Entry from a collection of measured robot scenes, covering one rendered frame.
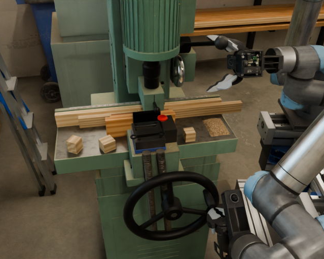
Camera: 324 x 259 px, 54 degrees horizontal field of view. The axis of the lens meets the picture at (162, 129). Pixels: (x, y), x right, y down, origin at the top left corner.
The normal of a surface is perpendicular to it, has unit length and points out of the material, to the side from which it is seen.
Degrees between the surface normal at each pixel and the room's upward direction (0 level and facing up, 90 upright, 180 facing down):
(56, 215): 0
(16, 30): 90
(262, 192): 52
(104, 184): 90
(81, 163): 90
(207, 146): 90
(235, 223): 32
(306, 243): 19
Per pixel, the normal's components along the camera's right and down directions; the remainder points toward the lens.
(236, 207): 0.16, -0.38
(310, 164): -0.23, 0.19
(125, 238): 0.20, 0.58
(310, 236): -0.29, -0.69
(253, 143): 0.02, -0.80
